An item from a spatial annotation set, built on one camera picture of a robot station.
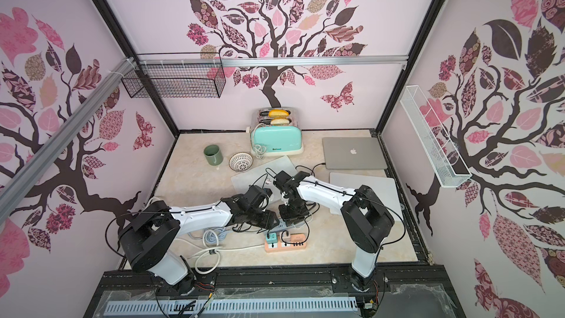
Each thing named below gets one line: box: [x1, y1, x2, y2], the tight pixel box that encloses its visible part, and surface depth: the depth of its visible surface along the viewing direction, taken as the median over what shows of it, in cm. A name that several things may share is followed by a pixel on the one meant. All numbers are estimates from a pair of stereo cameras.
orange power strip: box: [264, 233, 307, 253], surface depth 81 cm
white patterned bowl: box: [228, 151, 254, 172], surface depth 106 cm
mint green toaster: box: [249, 106, 304, 157], surface depth 103 cm
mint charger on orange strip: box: [266, 231, 278, 244], surface depth 78 cm
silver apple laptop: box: [322, 136, 388, 170], surface depth 114 cm
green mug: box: [203, 144, 224, 167], surface depth 108 cm
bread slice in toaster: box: [268, 108, 290, 119], surface depth 103 cm
